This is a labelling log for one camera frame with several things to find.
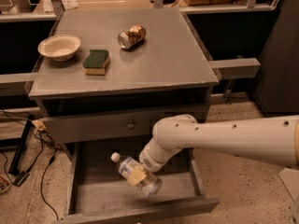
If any black power adapter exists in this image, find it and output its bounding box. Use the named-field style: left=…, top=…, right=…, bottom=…
left=13, top=171, right=29, bottom=187

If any black floor cable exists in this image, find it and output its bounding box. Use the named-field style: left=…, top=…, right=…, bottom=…
left=0, top=109, right=64, bottom=221

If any white paper bowl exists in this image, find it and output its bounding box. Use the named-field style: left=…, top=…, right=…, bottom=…
left=37, top=35, right=81, bottom=62

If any round metal drawer knob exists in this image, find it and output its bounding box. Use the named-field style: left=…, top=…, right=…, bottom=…
left=127, top=120, right=135, bottom=130

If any open grey middle drawer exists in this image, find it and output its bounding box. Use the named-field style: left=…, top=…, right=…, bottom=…
left=62, top=135, right=219, bottom=224

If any grey horizontal rail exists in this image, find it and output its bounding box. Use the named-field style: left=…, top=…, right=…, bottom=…
left=209, top=58, right=261, bottom=80

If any green yellow sponge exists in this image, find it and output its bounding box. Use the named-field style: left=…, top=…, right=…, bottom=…
left=83, top=49, right=110, bottom=76

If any blue label plastic bottle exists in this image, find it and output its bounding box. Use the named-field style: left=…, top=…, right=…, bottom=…
left=110, top=152, right=163, bottom=197

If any closed grey top drawer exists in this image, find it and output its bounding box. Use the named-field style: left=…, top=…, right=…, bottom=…
left=42, top=104, right=210, bottom=144

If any white panel on floor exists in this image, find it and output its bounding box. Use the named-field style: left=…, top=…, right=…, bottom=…
left=279, top=168, right=299, bottom=201

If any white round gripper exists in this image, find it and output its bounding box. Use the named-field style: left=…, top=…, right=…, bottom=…
left=127, top=147, right=166, bottom=187

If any black metal stand leg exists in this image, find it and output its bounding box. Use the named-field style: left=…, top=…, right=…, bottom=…
left=8, top=115, right=34, bottom=175

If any crushed metal soda can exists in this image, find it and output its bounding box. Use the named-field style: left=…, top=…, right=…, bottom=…
left=118, top=24, right=147, bottom=50

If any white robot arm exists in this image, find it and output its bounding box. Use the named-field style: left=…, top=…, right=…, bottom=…
left=138, top=114, right=299, bottom=173

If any white crumpled cloth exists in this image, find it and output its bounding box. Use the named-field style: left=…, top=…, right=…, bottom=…
left=62, top=0, right=78, bottom=10

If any grey wooden drawer cabinet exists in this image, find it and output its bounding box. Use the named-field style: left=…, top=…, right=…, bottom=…
left=28, top=7, right=222, bottom=224

